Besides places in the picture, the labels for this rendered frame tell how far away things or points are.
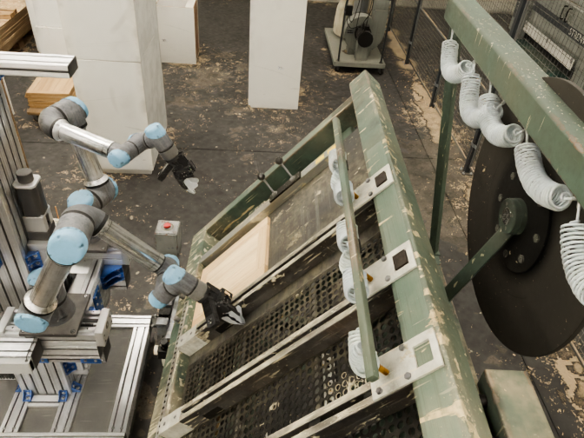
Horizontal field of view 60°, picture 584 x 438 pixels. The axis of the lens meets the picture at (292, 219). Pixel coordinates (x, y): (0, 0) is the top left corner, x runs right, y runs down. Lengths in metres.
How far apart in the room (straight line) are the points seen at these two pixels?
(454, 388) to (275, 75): 5.08
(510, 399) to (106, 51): 3.85
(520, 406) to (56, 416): 2.36
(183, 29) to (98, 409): 5.13
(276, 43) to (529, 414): 5.01
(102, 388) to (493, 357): 2.45
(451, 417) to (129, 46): 3.77
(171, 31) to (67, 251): 5.52
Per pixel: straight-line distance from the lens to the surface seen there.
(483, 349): 3.76
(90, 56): 4.46
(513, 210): 1.58
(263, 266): 2.10
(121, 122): 4.65
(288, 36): 5.75
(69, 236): 1.76
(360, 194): 1.69
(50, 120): 2.37
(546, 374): 3.83
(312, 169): 2.24
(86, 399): 3.07
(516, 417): 1.20
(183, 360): 2.26
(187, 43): 7.10
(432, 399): 1.13
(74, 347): 2.40
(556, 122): 1.40
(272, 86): 5.96
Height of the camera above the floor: 2.73
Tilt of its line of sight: 39 degrees down
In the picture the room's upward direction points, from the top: 5 degrees clockwise
